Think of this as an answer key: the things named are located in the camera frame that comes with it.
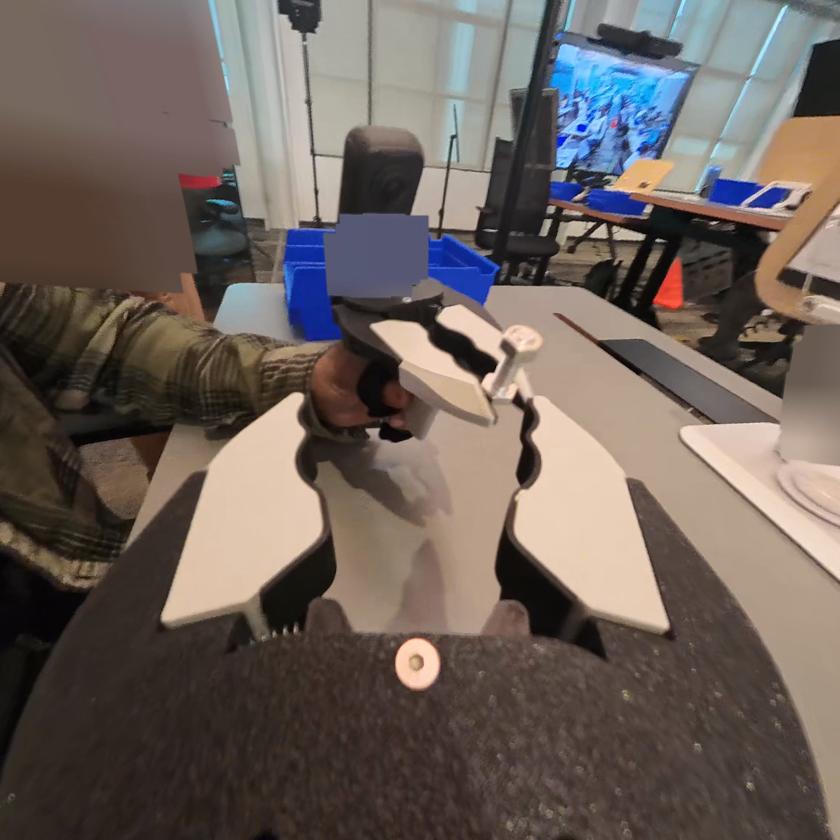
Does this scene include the black rectangular table panel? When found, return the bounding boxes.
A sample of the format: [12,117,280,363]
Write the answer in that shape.
[602,338,782,424]

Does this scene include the black light panel on stand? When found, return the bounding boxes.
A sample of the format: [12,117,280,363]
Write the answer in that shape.
[279,0,324,227]

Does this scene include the blue divided plastic bin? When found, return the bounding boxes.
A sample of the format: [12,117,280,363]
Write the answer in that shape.
[283,227,500,342]

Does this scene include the black metal post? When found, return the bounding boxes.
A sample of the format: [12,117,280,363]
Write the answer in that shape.
[492,0,567,263]

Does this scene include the wooden instruction board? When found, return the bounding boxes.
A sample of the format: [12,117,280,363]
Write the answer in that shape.
[755,117,840,322]

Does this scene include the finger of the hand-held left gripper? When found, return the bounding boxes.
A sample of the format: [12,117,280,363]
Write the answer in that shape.
[369,318,500,429]
[436,304,534,408]

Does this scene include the silver hex bolt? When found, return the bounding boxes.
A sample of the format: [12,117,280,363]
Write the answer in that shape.
[481,354,526,403]

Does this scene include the wooden desk with black legs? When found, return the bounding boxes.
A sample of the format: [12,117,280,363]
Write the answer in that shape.
[550,193,798,309]

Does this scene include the black office chair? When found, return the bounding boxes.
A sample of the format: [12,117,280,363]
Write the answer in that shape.
[476,88,560,284]

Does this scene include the large black panel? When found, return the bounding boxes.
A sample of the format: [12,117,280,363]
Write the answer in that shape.
[791,39,840,120]

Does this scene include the orange traffic cone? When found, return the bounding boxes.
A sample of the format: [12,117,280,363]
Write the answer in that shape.
[653,258,685,309]

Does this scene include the white tablet stand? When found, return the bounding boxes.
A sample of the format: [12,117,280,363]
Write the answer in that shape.
[679,295,840,581]

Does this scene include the small wooden tablet board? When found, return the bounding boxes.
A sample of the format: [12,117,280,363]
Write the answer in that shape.
[610,159,676,196]

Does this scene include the dark backpack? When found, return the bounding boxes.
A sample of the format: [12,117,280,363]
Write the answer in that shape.
[583,259,624,301]

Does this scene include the person's black trousers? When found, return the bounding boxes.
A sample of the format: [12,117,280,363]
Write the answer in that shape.
[0,551,93,657]

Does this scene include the person's left hand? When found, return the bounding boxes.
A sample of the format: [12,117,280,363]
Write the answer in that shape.
[311,343,414,434]

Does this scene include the black video camera bar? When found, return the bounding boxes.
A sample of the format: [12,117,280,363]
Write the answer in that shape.
[597,23,683,56]

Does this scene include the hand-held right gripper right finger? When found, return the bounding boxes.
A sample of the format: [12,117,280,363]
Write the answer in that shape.
[495,395,672,641]

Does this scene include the large wall display screen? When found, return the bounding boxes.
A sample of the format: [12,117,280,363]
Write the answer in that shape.
[548,31,700,177]

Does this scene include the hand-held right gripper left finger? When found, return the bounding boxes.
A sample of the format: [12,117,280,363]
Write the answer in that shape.
[160,392,339,641]

